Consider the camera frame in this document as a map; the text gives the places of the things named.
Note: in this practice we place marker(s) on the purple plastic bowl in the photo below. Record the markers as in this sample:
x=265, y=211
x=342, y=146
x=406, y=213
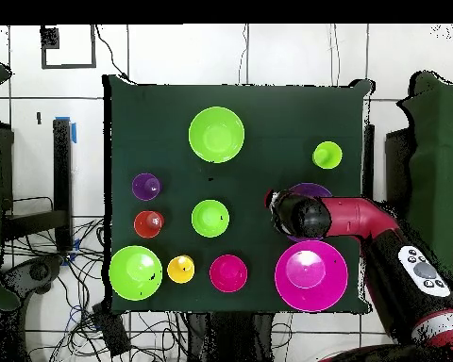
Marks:
x=309, y=189

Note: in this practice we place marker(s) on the small green plastic bowl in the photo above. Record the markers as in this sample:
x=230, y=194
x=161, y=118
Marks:
x=210, y=218

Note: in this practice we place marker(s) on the medium green plastic bowl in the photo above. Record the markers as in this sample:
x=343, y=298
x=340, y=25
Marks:
x=216, y=134

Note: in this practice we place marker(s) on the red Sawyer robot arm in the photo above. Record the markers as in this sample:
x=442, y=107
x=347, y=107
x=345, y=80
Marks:
x=362, y=218

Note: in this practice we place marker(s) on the lime green plastic cup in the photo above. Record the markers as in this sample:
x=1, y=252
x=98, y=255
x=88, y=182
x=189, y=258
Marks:
x=327, y=155

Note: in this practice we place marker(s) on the small crimson plastic bowl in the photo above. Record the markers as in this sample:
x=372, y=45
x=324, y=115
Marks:
x=228, y=273

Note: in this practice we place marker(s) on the large pink plastic bowl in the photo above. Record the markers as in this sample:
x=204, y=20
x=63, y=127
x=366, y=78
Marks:
x=311, y=290

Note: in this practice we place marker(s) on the yellow plastic cup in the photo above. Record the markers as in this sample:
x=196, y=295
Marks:
x=181, y=269

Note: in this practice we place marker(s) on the purple plastic cup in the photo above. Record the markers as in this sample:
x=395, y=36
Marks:
x=143, y=186

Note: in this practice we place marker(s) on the orange plastic cup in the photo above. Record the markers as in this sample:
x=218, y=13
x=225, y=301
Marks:
x=145, y=226

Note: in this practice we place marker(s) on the dark green tablecloth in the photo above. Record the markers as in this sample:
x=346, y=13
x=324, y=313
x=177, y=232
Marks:
x=154, y=113

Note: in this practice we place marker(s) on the large green plastic bowl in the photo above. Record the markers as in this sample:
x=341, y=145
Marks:
x=136, y=273

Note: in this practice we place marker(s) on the black power strip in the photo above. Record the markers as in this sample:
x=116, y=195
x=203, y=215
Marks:
x=111, y=332

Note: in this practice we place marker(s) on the black metal stand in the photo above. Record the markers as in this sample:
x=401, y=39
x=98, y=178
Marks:
x=62, y=181

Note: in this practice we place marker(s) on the black office chair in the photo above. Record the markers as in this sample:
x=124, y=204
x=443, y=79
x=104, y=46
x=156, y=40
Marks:
x=34, y=271

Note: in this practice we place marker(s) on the black square frame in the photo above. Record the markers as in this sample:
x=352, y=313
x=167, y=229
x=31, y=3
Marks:
x=93, y=49

